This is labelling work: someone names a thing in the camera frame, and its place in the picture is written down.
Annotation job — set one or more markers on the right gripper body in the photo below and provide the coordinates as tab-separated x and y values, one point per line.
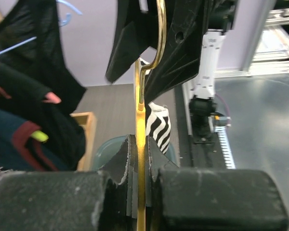
219	15

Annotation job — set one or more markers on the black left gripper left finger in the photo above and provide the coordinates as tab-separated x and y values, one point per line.
69	201

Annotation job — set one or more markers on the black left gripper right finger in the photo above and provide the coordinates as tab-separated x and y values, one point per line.
206	199

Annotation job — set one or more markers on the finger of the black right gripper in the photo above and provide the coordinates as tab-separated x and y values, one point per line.
186	24
136	30

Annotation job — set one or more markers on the striped tank top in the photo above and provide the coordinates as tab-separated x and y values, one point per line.
153	121

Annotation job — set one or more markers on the neon yellow hanger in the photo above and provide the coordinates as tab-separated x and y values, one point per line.
39	136

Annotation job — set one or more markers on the navy maroon-trim tank top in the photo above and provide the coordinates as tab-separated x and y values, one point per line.
19	151

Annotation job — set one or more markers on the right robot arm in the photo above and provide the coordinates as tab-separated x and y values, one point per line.
204	80

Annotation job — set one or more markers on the black tank top on pink hanger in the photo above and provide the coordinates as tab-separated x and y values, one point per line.
66	137

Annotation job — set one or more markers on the pink hanger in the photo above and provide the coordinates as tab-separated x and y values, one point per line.
16	84

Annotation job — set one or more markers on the blue plastic tub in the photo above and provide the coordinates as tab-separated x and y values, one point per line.
108	149

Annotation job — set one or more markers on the wooden clothes rack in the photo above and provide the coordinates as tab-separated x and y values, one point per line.
38	94

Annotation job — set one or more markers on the white cable duct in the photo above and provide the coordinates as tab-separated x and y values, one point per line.
225	147

